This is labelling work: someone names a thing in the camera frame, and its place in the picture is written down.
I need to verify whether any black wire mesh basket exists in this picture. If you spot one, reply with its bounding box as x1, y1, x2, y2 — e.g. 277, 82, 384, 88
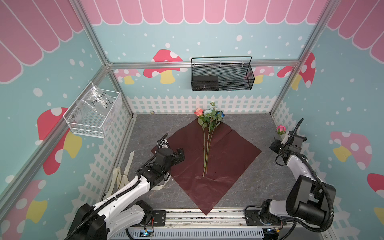
191, 56, 255, 91

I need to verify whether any pink orange fake rose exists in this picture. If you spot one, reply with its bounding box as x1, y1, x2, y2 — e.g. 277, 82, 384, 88
195, 108, 208, 177

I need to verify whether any dark blue fake rose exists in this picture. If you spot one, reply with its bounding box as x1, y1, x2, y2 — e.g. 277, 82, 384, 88
206, 111, 225, 168

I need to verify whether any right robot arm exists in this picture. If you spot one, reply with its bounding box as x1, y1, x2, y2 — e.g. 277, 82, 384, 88
259, 131, 336, 233

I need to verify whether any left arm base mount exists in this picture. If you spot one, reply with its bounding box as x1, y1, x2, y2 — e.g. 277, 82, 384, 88
139, 210, 167, 227

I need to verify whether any clear plastic bag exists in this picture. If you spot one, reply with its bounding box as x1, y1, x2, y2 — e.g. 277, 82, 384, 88
78, 86, 115, 119

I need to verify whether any cream ribbon strip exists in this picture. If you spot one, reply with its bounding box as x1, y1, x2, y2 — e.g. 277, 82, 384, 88
104, 150, 166, 199

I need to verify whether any black box in basket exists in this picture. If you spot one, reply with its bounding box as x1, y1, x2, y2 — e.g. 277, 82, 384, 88
191, 76, 219, 92

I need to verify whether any light blue fake flower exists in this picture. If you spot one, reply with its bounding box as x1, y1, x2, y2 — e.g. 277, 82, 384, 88
203, 102, 218, 176

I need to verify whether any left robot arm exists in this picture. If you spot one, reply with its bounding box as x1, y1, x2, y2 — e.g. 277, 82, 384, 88
66, 147, 185, 240

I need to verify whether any white wire basket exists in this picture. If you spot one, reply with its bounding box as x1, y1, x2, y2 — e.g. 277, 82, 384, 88
63, 82, 122, 139

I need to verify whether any dark red wrapping paper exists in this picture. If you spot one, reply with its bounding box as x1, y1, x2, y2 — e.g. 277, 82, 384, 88
147, 116, 263, 213

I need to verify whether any small pink fake rose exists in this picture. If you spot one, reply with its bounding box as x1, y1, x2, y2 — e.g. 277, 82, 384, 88
277, 125, 287, 136

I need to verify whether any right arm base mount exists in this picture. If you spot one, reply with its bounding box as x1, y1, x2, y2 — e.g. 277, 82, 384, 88
244, 205, 266, 226

